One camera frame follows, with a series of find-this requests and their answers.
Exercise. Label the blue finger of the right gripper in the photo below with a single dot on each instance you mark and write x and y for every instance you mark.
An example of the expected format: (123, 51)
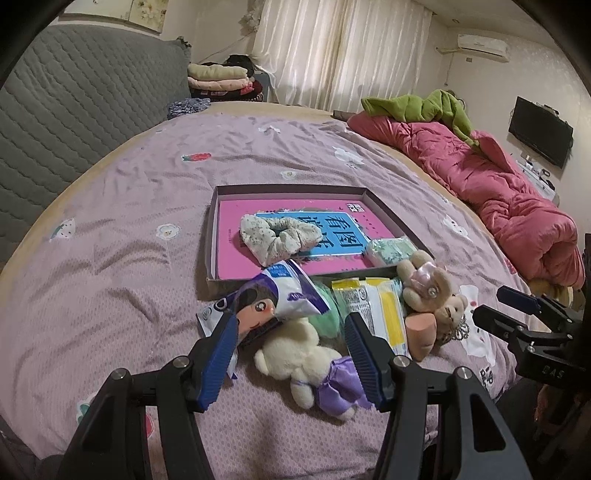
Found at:
(501, 326)
(540, 306)

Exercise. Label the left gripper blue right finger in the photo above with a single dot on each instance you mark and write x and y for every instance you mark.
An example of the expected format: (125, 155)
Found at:
(372, 356)

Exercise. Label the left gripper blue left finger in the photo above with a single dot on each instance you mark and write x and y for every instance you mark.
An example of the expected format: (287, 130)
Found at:
(213, 359)

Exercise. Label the small tan teddy bear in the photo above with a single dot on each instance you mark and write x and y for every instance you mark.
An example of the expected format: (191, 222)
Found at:
(451, 314)

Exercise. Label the peach makeup sponge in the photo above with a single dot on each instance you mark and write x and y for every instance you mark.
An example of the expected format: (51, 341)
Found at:
(421, 329)

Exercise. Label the yellow white wipes pack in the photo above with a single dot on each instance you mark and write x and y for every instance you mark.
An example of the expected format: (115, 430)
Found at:
(379, 302)

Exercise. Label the green powder puff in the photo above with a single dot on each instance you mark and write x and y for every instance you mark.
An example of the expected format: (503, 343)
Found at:
(328, 324)

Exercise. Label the cream teddy bear purple skirt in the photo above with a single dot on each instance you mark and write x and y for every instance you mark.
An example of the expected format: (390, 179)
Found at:
(319, 376)

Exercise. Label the beige bunny plush pink bow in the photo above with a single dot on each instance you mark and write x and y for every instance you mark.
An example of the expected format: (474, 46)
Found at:
(426, 286)

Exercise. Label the cartoon print wipes pack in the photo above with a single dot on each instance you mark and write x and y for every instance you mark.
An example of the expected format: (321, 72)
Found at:
(282, 292)

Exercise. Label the green tissue pack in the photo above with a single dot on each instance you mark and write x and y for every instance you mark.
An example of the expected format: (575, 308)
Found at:
(389, 251)

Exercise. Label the cream floral scrunchie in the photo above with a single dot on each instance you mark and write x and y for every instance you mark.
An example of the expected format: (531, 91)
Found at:
(272, 240)

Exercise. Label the leopard print scrunchie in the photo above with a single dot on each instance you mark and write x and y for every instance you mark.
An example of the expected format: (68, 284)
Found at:
(457, 333)

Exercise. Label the person's right hand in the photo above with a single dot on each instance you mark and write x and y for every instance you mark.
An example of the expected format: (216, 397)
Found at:
(562, 418)

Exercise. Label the pink red quilted duvet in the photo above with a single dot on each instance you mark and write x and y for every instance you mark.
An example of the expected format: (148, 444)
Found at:
(538, 238)

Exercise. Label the dark shallow cardboard box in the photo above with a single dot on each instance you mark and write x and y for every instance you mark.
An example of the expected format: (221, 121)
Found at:
(292, 191)

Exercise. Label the purple strawberry print bedspread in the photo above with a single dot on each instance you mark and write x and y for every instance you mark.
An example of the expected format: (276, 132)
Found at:
(114, 279)

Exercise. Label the pink and blue book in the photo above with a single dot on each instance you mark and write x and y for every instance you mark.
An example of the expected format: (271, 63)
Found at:
(324, 235)

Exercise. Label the black flat screen television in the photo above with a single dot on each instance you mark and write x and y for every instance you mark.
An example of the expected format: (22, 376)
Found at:
(542, 130)

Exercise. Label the green fleece blanket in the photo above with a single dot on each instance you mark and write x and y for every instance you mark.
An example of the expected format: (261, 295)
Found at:
(439, 106)

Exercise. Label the dark patterned cloth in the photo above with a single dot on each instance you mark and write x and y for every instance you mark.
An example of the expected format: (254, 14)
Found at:
(187, 106)

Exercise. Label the stack of folded clothes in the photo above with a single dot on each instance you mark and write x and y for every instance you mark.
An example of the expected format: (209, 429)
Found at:
(235, 79)

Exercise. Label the grey quilted headboard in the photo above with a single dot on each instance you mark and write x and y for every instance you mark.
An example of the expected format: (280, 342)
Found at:
(77, 93)

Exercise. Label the cream pleated curtain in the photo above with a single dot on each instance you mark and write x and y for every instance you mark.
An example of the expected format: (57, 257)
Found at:
(329, 55)

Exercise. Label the white wall air conditioner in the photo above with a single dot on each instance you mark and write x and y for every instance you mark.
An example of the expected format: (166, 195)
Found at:
(494, 48)

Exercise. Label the floral wall painting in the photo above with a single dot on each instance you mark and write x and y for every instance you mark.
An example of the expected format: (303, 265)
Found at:
(149, 14)

